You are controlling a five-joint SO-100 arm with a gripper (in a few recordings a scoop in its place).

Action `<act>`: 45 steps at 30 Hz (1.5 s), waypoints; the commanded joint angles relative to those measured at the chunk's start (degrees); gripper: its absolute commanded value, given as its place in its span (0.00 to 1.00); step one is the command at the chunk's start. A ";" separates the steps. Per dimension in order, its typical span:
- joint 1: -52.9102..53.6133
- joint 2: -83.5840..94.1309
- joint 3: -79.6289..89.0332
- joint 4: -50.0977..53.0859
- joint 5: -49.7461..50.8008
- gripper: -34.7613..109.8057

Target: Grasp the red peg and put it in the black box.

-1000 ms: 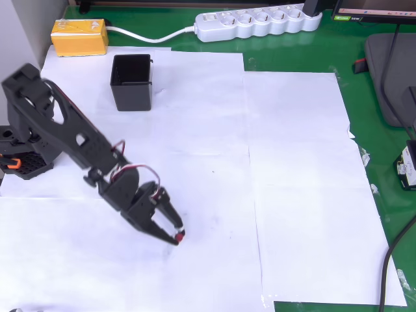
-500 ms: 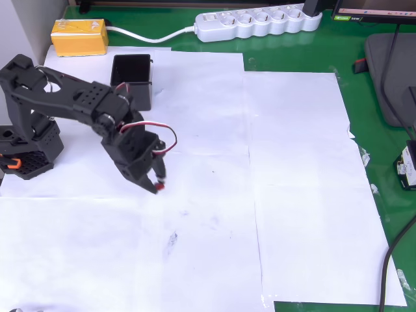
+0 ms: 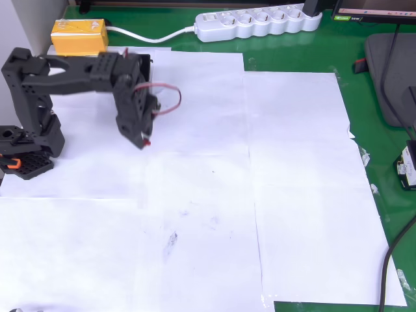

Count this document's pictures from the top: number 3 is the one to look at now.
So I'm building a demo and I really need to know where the thick black cable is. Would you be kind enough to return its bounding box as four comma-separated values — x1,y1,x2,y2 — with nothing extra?
378,214,416,312

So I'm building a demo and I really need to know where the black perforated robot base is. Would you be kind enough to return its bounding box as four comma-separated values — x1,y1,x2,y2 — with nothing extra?
0,125,55,181

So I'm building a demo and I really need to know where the orange clamp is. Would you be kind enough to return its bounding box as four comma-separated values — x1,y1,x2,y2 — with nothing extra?
0,155,22,170

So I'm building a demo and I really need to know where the red black tag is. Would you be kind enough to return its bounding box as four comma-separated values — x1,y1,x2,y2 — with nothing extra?
352,57,370,75

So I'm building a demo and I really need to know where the black square cup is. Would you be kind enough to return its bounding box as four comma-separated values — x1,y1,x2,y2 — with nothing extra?
138,54,155,86

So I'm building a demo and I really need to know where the yellow cardboard box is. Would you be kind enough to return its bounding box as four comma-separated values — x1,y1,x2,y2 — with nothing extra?
51,18,110,58

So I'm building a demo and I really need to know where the white power cable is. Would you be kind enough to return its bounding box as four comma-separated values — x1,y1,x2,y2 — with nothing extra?
105,25,198,44

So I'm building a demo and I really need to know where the white power strip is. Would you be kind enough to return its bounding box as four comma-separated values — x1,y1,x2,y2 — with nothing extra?
194,3,323,44

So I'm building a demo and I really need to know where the black white small device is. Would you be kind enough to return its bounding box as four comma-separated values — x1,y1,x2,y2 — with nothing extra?
393,139,416,192

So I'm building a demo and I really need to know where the red white servo wire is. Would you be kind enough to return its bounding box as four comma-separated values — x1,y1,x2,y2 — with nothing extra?
132,83,183,116

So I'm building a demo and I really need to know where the black screen with green sticker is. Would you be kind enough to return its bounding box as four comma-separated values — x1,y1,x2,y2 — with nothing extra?
331,0,416,25

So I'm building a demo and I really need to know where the black plug adapter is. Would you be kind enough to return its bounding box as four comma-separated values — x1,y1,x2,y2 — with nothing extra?
303,0,323,18

